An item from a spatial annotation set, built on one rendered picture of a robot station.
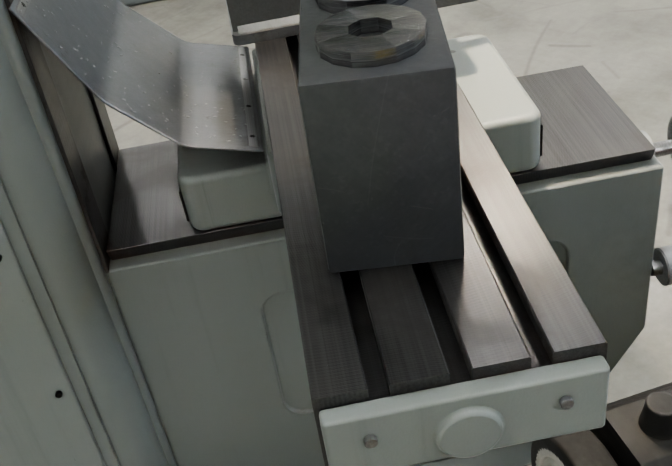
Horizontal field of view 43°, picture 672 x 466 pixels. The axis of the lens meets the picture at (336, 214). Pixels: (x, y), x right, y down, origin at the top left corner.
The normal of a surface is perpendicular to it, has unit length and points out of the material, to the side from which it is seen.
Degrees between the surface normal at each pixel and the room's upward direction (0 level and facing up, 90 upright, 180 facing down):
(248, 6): 90
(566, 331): 0
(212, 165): 0
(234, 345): 90
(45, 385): 88
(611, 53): 0
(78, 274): 89
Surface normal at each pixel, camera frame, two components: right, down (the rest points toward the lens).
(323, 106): 0.02, 0.59
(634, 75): -0.12, -0.80
